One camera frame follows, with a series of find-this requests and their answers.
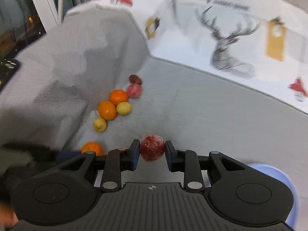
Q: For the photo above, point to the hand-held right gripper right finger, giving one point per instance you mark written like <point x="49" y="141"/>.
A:
<point x="170" y="156"/>

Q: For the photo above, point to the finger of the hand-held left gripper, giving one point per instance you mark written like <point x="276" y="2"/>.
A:
<point x="68" y="156"/>

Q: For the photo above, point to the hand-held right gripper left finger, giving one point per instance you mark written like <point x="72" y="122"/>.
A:
<point x="134" y="155"/>

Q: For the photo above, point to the red apple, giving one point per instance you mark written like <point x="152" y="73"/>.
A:
<point x="152" y="149"/>

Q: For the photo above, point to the orange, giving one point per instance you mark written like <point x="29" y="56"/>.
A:
<point x="107" y="110"/>
<point x="91" y="148"/>
<point x="118" y="97"/>

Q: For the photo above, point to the yellow lemon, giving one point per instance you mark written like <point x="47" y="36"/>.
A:
<point x="99" y="125"/>
<point x="124" y="108"/>

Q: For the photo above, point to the pink apple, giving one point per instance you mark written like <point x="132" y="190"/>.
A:
<point x="134" y="91"/>

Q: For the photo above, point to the dark red fruit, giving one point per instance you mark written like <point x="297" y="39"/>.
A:
<point x="135" y="79"/>

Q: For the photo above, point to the light blue plate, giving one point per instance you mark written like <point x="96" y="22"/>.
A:
<point x="288" y="180"/>

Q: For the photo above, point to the person's left hand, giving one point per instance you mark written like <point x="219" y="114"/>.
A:
<point x="6" y="216"/>

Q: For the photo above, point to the grey woven blanket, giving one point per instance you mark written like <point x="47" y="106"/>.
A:
<point x="72" y="65"/>

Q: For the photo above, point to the printed grey white quilt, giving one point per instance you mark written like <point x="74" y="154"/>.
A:
<point x="187" y="28"/>

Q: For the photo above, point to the white window frame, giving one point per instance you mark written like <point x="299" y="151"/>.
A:
<point x="51" y="2"/>

